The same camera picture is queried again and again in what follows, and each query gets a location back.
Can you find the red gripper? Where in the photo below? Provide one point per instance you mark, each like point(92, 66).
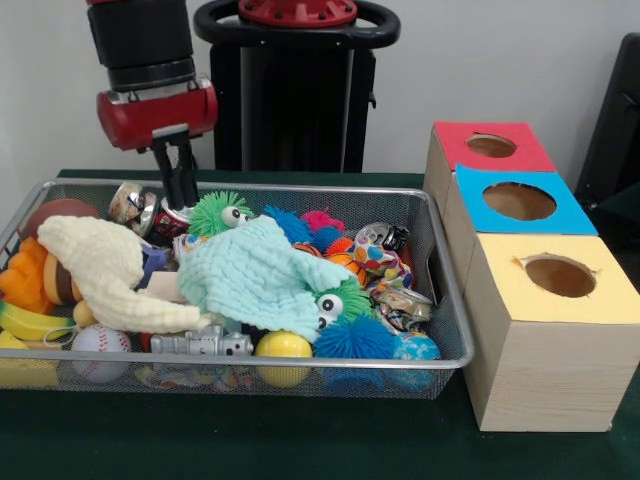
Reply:
point(155, 115)

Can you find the pale yellow cloth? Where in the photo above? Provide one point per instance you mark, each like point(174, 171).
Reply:
point(110, 275)

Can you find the mint green cloth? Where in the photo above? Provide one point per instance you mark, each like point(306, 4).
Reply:
point(255, 280)

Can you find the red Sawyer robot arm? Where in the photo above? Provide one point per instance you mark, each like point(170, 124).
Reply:
point(140, 40)

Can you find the clear mesh bin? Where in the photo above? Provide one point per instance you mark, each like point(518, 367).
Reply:
point(440, 260)

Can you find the wooden box with three holes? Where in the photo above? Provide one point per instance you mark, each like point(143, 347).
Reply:
point(550, 370)

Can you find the red soda can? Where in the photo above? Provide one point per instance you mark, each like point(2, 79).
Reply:
point(168, 222)

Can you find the green fuzzy toy with eyes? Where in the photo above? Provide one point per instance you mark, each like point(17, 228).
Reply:
point(215, 212)

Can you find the crushed silver can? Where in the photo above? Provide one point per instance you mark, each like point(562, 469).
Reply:
point(132, 205)
point(405, 305)

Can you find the purple block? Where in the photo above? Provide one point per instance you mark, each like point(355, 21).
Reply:
point(152, 262)

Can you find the small wooden block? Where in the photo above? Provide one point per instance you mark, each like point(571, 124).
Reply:
point(168, 288)

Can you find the brown toy football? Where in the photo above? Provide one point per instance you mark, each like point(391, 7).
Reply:
point(60, 210)

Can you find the blue fuzzy toy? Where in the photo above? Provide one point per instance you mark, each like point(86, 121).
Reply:
point(290, 225)

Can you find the pink fuzzy toy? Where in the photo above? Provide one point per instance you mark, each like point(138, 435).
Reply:
point(322, 220)

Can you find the toy hamburger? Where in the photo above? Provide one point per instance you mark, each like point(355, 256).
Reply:
point(55, 282)

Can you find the silver robot toy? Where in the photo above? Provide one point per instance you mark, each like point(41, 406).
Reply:
point(200, 344)

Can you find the small orange basketball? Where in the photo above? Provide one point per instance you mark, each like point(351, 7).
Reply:
point(342, 258)

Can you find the white baseball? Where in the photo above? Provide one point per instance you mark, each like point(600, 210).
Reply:
point(100, 345)

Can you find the yellow ball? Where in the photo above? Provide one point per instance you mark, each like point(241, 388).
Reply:
point(284, 345)

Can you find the yellow toy banana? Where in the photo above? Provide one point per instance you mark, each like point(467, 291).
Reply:
point(30, 322)

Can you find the small green spiky toy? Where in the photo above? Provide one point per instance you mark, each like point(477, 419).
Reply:
point(345, 302)

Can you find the silver and black can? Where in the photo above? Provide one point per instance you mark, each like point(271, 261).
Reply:
point(385, 235)

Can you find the multicoloured toy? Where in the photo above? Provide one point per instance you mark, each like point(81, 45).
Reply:
point(378, 265)

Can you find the blue spiky ball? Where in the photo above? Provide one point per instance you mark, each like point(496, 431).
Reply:
point(355, 340)

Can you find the yellow block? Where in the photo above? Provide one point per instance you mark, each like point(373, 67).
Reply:
point(20, 372)

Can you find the blue globe ball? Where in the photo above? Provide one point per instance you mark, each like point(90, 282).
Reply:
point(415, 350)

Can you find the black chair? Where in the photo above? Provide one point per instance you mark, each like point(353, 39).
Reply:
point(615, 130)

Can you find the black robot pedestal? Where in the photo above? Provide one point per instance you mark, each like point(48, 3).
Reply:
point(290, 110)

